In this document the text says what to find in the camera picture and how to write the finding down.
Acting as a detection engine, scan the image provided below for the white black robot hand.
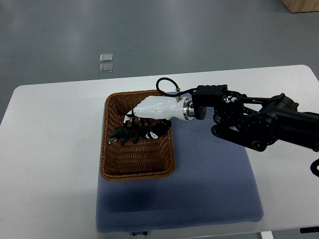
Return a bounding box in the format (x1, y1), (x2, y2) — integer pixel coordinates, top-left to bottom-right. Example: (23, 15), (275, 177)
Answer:
(124, 96), (195, 139)

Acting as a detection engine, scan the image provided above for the brown wicker basket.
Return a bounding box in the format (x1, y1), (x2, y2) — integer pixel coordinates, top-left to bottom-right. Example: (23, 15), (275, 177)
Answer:
(100, 90), (176, 182)

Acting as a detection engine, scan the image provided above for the upper metal floor plate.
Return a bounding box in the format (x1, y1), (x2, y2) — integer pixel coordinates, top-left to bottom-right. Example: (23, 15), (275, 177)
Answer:
(100, 53), (113, 62)

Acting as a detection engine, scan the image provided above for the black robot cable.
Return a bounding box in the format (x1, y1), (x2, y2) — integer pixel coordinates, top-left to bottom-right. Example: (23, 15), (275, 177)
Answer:
(156, 77), (197, 97)

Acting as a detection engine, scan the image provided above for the blue grey cushion mat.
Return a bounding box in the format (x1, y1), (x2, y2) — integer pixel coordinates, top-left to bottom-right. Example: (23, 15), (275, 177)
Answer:
(96, 108), (264, 233)

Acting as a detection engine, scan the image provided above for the dark green toy crocodile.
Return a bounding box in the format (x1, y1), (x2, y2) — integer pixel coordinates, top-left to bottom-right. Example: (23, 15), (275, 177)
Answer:
(108, 119), (153, 146)

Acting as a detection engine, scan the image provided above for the wooden box corner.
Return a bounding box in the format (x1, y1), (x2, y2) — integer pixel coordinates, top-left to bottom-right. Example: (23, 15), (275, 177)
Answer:
(282, 0), (319, 13)

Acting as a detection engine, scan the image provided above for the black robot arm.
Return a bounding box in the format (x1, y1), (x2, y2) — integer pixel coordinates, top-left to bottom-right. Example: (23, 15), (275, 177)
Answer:
(191, 85), (319, 152)

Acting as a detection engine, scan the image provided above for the black table control panel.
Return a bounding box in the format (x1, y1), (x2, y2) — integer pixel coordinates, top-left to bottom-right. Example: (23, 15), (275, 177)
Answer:
(300, 226), (319, 234)

